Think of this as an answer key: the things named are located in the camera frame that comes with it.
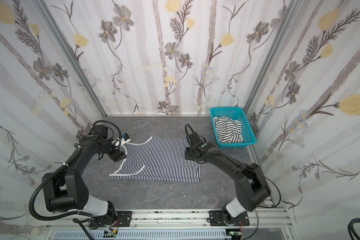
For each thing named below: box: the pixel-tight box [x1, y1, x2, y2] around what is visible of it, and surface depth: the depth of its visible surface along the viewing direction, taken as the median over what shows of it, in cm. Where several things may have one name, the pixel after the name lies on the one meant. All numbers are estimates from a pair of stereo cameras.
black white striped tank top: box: [213, 115, 244, 144], surface depth 112 cm
